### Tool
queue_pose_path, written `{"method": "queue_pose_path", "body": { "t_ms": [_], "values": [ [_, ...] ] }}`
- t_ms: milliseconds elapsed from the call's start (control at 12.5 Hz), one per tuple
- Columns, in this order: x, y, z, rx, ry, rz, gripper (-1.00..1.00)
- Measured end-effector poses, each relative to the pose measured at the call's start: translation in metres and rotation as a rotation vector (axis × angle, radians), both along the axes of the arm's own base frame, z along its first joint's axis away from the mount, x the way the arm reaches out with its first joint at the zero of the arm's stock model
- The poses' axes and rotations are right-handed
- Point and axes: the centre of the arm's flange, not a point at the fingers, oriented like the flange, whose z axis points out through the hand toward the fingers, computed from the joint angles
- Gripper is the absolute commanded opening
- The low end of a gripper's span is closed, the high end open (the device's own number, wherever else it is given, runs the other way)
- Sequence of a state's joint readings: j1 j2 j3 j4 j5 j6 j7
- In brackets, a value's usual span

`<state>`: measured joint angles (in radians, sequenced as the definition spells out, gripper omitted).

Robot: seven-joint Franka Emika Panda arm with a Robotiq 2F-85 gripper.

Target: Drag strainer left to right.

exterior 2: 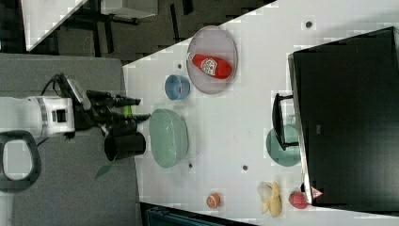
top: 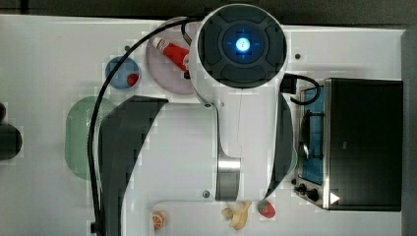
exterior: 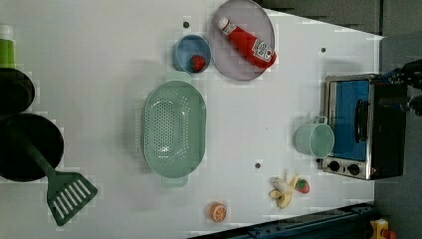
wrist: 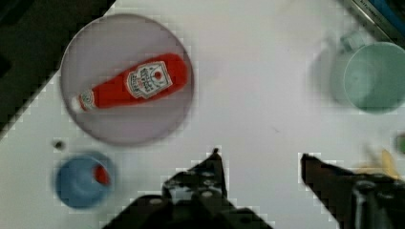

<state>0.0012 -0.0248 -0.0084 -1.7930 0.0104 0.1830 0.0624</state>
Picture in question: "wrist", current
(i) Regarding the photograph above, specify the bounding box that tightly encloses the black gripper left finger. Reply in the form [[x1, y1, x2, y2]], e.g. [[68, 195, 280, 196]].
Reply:
[[162, 148, 228, 219]]

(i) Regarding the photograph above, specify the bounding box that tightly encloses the blue small bowl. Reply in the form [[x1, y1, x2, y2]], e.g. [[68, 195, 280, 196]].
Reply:
[[54, 151, 116, 209]]

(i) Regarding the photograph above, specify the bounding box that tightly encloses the red ketchup bottle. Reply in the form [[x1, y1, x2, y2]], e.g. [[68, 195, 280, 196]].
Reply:
[[70, 53, 188, 113]]

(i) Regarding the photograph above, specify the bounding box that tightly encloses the grey round plate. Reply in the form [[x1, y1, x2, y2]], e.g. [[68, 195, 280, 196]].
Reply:
[[60, 14, 194, 145]]

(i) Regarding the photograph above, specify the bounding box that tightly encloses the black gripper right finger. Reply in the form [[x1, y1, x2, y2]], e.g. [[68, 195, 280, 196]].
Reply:
[[300, 154, 405, 229]]

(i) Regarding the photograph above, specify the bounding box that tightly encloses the red toy strawberry in bowl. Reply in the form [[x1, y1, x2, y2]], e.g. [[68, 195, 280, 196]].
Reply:
[[94, 165, 110, 186]]

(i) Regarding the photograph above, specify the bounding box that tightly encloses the mint green mug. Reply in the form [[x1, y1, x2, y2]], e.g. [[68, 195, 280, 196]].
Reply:
[[330, 32, 405, 114]]

